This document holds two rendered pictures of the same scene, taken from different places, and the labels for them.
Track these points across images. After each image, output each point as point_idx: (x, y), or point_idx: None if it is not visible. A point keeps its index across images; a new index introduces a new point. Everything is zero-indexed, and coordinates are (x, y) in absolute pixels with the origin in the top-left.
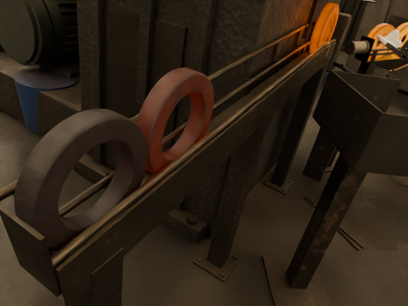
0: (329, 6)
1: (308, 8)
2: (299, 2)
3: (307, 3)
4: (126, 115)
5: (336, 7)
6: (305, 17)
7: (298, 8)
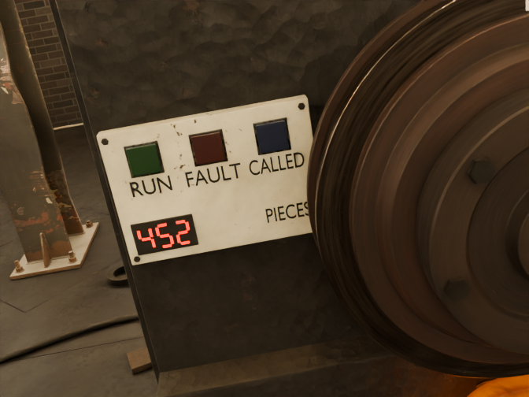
0: (484, 393)
1: (449, 377)
2: (356, 380)
3: (427, 370)
4: None
5: (519, 396)
6: (453, 394)
7: (366, 389)
